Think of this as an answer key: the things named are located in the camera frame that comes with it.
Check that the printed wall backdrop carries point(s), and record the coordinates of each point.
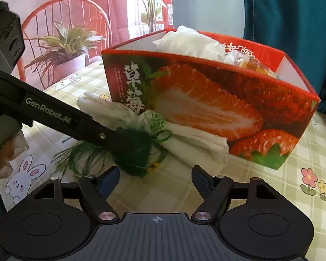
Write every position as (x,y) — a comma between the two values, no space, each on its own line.
(70,27)

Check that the person's left hand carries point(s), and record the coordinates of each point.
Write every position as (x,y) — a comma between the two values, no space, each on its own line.
(2,171)

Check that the teal curtain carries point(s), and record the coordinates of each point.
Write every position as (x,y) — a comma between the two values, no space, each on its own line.
(285,13)

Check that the orange floral oven mitt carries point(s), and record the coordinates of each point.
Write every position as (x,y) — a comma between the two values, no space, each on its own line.
(258,65)

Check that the white cloth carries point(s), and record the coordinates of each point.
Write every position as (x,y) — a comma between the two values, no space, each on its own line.
(190,42)
(195,141)

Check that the red strawberry print box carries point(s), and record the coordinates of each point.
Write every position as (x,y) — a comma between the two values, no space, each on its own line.
(206,106)

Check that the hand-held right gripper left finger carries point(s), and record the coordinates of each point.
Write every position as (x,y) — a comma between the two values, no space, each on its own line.
(111,180)

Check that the green tassel pendant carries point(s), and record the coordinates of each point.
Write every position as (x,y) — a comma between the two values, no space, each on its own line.
(135,152)

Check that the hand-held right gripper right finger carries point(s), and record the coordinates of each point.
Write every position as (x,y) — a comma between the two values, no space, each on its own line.
(199,178)

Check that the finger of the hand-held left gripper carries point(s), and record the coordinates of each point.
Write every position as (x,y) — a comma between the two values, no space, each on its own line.
(106,138)

